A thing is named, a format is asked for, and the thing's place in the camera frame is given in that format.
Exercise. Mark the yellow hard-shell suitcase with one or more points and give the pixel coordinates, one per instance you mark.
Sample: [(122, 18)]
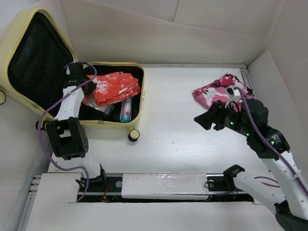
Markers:
[(33, 54)]

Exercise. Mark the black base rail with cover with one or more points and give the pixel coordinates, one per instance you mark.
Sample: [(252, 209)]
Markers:
[(158, 188)]

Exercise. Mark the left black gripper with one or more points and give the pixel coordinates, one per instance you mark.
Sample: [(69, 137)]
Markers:
[(91, 88)]

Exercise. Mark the lotion bottle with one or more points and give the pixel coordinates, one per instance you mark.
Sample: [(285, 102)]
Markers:
[(125, 114)]

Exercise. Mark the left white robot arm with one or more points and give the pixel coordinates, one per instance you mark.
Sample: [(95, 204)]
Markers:
[(66, 134)]

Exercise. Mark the clear bag with cotton pads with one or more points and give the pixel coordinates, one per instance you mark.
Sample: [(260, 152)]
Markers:
[(98, 106)]

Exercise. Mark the orange white tie-dye cloth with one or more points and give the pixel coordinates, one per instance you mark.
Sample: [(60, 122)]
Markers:
[(115, 87)]

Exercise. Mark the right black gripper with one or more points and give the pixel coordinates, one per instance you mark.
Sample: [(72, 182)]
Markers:
[(206, 119)]

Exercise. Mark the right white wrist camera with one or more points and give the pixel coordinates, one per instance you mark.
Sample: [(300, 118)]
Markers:
[(233, 94)]

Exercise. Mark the pink camouflage cloth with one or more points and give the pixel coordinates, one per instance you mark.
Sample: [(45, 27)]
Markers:
[(216, 91)]

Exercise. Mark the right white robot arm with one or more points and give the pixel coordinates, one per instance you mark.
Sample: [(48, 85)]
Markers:
[(290, 207)]

